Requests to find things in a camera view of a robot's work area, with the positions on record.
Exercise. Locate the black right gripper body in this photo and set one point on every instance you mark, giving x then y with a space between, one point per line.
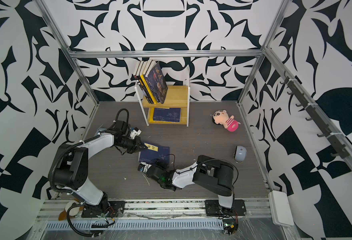
161 165

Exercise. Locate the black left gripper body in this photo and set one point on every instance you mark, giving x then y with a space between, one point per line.
130 144

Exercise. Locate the purple old man book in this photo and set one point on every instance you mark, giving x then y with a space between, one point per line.
148 74
161 87

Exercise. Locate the black deer antler book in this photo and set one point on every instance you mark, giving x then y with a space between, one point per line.
143 88

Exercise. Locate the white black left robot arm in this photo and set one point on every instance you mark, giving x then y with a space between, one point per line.
69 171

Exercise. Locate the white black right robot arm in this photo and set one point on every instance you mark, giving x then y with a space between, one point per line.
215 175

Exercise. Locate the light blue glasses case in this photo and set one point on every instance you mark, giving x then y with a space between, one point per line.
100 131

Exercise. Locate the small blue book yellow label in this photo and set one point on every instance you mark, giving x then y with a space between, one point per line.
172 115

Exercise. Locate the white wooden two-tier shelf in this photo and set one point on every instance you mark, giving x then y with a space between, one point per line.
177 97

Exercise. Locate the plush doll pink shorts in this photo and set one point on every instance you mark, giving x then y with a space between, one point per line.
222 118

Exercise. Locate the white grey round speaker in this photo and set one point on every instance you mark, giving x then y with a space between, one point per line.
240 154

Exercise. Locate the white power box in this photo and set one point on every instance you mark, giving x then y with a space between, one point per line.
280 209

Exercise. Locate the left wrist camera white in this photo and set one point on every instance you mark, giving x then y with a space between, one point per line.
134 133

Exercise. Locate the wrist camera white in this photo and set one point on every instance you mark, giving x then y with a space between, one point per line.
143 167
134 133

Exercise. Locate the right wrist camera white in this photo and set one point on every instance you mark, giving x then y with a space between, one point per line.
143 167

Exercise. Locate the small plush toy behind rail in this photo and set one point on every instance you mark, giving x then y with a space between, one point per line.
73 212

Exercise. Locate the black wall hook rail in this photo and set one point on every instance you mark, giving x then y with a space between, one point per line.
317 115

